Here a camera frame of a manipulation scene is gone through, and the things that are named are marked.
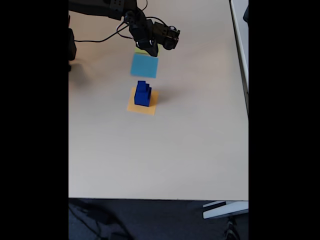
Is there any black floor cable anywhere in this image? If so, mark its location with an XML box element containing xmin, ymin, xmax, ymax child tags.
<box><xmin>68</xmin><ymin>201</ymin><xmax>131</xmax><ymax>240</ymax></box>

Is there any large blue cube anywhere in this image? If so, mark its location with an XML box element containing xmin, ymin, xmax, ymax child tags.
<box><xmin>134</xmin><ymin>86</ymin><xmax>153</xmax><ymax>108</ymax></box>

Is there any medium blue cube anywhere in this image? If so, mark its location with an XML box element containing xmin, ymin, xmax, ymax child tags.
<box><xmin>136</xmin><ymin>83</ymin><xmax>151</xmax><ymax>97</ymax></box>

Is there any black camera box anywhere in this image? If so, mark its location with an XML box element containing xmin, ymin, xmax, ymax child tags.
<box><xmin>152</xmin><ymin>21</ymin><xmax>181</xmax><ymax>51</ymax></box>

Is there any long black cable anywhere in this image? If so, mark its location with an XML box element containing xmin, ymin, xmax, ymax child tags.
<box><xmin>74</xmin><ymin>21</ymin><xmax>133</xmax><ymax>43</ymax></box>

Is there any light blue paper square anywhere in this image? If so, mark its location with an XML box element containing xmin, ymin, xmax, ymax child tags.
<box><xmin>129</xmin><ymin>53</ymin><xmax>160</xmax><ymax>79</ymax></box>

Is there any green paper square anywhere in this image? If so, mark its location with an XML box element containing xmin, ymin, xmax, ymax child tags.
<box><xmin>134</xmin><ymin>45</ymin><xmax>161</xmax><ymax>56</ymax></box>

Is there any black stand leg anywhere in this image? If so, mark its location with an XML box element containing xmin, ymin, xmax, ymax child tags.
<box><xmin>223</xmin><ymin>216</ymin><xmax>241</xmax><ymax>240</ymax></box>

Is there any orange paper square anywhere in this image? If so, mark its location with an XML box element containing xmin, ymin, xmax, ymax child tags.
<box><xmin>126</xmin><ymin>86</ymin><xmax>160</xmax><ymax>116</ymax></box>

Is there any black wire loop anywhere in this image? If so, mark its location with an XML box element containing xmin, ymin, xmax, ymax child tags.
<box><xmin>136</xmin><ymin>0</ymin><xmax>173</xmax><ymax>30</ymax></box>

